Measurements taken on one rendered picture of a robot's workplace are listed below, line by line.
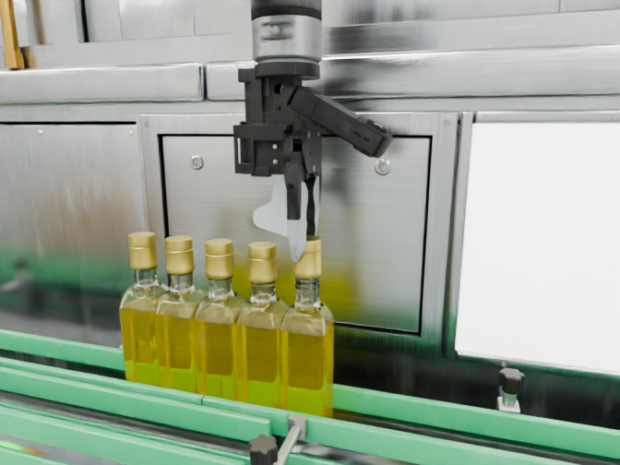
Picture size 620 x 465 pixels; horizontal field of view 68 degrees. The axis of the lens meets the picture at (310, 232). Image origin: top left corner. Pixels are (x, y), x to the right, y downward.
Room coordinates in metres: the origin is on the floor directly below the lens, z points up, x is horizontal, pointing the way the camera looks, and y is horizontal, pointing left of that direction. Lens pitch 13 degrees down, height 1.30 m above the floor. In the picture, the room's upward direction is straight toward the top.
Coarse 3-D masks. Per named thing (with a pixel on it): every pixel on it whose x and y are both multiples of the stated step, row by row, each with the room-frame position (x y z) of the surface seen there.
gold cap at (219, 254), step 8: (208, 240) 0.56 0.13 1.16; (216, 240) 0.56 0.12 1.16; (224, 240) 0.56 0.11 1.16; (208, 248) 0.54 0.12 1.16; (216, 248) 0.54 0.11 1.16; (224, 248) 0.54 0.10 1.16; (208, 256) 0.54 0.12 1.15; (216, 256) 0.54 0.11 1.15; (224, 256) 0.54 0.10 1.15; (232, 256) 0.55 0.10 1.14; (208, 264) 0.54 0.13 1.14; (216, 264) 0.54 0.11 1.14; (224, 264) 0.54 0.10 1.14; (232, 264) 0.55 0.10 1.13; (208, 272) 0.54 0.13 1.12; (216, 272) 0.54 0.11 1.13; (224, 272) 0.54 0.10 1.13; (232, 272) 0.55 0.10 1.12
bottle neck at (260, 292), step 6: (252, 282) 0.53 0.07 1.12; (270, 282) 0.53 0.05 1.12; (252, 288) 0.53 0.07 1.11; (258, 288) 0.52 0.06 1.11; (264, 288) 0.52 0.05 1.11; (270, 288) 0.53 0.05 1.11; (252, 294) 0.53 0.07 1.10; (258, 294) 0.52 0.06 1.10; (264, 294) 0.52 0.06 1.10; (270, 294) 0.53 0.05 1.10; (258, 300) 0.52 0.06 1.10; (264, 300) 0.52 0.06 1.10; (270, 300) 0.53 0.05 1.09
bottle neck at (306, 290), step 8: (296, 280) 0.51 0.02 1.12; (304, 280) 0.51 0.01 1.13; (312, 280) 0.51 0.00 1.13; (296, 288) 0.51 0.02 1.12; (304, 288) 0.51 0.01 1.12; (312, 288) 0.51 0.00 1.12; (296, 296) 0.51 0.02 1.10; (304, 296) 0.51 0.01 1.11; (312, 296) 0.51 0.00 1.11; (296, 304) 0.51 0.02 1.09; (304, 304) 0.51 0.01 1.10; (312, 304) 0.51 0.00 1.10
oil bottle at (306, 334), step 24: (288, 312) 0.51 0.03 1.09; (312, 312) 0.50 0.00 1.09; (288, 336) 0.50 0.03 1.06; (312, 336) 0.49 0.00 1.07; (288, 360) 0.50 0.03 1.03; (312, 360) 0.49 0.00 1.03; (288, 384) 0.50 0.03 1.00; (312, 384) 0.49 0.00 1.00; (288, 408) 0.50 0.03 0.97; (312, 408) 0.49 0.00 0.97
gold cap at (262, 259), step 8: (248, 248) 0.53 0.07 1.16; (256, 248) 0.52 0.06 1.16; (264, 248) 0.52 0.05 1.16; (272, 248) 0.53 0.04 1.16; (248, 256) 0.54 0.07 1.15; (256, 256) 0.52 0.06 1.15; (264, 256) 0.52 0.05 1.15; (272, 256) 0.53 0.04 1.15; (256, 264) 0.52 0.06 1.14; (264, 264) 0.52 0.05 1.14; (272, 264) 0.53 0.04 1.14; (256, 272) 0.52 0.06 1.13; (264, 272) 0.52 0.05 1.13; (272, 272) 0.53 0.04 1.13; (256, 280) 0.52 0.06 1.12; (264, 280) 0.52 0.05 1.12; (272, 280) 0.53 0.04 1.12
